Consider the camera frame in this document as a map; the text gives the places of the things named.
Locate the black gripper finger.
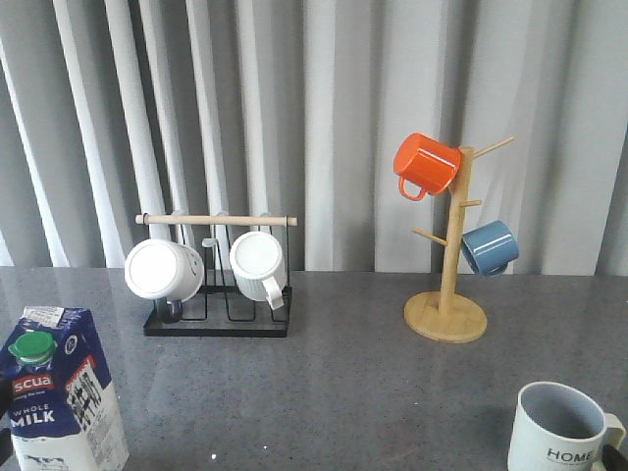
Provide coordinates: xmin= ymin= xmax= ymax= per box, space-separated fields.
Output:
xmin=602 ymin=445 xmax=628 ymax=471
xmin=0 ymin=377 xmax=13 ymax=459

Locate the blue white milk carton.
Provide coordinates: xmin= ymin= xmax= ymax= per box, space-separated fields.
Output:
xmin=1 ymin=306 xmax=130 ymax=470

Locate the white HOME mug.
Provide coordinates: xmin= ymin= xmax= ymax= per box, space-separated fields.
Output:
xmin=507 ymin=381 xmax=627 ymax=470

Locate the white smiley mug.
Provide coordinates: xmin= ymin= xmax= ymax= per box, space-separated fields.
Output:
xmin=124 ymin=239 xmax=205 ymax=324

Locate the wooden mug tree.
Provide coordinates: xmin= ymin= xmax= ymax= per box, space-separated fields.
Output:
xmin=403 ymin=136 xmax=514 ymax=343

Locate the blue enamel mug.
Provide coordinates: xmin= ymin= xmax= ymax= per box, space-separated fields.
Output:
xmin=461 ymin=220 xmax=519 ymax=277

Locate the white ribbed mug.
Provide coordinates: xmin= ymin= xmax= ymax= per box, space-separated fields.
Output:
xmin=230 ymin=231 xmax=287 ymax=310

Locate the grey pleated curtain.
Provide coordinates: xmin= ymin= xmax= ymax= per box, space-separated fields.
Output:
xmin=1 ymin=1 xmax=627 ymax=276

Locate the orange enamel mug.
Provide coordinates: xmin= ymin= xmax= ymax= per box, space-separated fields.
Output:
xmin=393 ymin=133 xmax=462 ymax=201

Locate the black wire mug rack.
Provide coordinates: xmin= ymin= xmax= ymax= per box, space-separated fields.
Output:
xmin=135 ymin=213 xmax=297 ymax=338

